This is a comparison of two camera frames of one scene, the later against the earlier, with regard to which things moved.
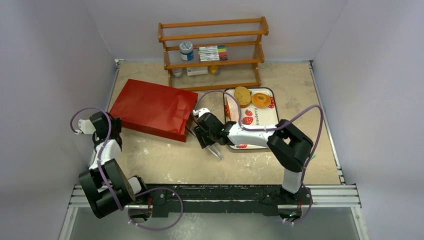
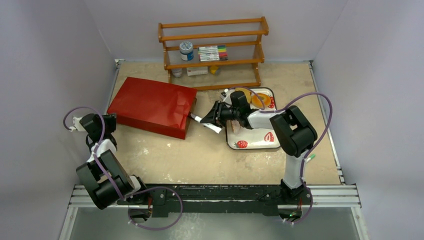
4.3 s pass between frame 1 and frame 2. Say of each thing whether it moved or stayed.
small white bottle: stayed
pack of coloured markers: stayed
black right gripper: moved
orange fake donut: stayed
